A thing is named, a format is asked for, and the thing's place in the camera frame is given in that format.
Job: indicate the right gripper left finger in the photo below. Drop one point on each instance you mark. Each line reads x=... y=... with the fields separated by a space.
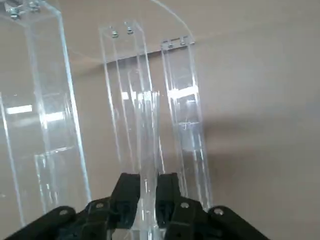
x=105 y=215

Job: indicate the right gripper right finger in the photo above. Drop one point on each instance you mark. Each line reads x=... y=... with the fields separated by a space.
x=190 y=217

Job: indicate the clear acrylic tiered rack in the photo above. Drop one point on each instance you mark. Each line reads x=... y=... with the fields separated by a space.
x=50 y=125

